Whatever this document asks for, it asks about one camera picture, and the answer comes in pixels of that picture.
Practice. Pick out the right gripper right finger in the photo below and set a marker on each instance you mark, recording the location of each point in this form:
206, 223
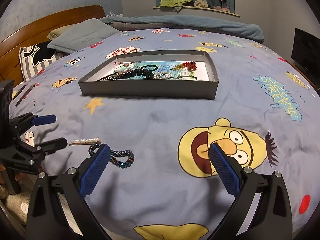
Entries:
228, 175

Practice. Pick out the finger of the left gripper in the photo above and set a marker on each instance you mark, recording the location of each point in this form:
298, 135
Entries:
26, 121
41, 149

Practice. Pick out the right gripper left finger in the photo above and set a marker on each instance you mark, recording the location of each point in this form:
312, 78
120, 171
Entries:
93, 167

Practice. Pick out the pearl hair clip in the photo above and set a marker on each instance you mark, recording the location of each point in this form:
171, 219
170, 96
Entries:
85, 142

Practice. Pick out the person's left hand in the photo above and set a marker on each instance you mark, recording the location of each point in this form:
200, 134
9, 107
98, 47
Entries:
11, 178

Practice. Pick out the wooden headboard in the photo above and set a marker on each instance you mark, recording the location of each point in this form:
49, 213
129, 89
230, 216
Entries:
36, 32

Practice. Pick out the blue cartoon bed sheet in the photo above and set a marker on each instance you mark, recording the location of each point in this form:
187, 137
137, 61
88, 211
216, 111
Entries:
265, 115

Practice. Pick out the striped black white pillow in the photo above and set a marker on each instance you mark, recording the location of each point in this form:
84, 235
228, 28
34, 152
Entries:
35, 58

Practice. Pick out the blue green printed paper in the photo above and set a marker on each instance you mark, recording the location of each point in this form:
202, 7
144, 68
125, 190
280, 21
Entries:
163, 69

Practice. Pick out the grey shallow cardboard tray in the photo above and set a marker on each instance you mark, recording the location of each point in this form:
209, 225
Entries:
141, 82

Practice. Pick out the red gold flower brooch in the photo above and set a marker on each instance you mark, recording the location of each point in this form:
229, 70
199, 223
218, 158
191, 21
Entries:
190, 66

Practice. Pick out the grey blue pillow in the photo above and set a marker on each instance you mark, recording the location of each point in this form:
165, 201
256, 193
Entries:
74, 37

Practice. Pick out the teal folded blanket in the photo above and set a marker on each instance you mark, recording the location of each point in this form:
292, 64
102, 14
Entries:
213, 25

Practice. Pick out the black flat monitor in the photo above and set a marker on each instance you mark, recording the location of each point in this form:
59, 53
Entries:
305, 52

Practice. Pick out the wooden window shelf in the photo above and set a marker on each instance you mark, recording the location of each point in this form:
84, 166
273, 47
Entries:
200, 9

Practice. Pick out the green cloth on shelf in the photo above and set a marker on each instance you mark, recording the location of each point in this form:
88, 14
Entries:
176, 5

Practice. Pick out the beige cloth on shelf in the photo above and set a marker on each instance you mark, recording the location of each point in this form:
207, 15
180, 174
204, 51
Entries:
201, 4

